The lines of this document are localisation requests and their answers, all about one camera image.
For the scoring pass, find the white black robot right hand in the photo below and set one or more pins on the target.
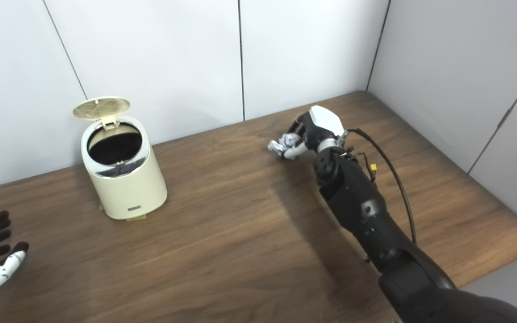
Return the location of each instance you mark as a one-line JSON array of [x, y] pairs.
[[323, 125]]

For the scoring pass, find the white paper ball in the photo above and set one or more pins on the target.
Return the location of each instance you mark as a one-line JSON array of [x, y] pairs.
[[285, 144]]

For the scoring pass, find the cream-colored bin body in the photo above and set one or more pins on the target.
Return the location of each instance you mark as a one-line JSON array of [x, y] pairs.
[[128, 188]]

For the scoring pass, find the cream round bin lid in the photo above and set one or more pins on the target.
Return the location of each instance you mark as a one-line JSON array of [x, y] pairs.
[[101, 107]]

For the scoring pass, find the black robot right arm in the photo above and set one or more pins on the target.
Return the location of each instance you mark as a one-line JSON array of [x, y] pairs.
[[366, 211]]

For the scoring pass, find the black panel hinge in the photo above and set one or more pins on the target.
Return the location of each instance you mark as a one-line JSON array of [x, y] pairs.
[[505, 117]]

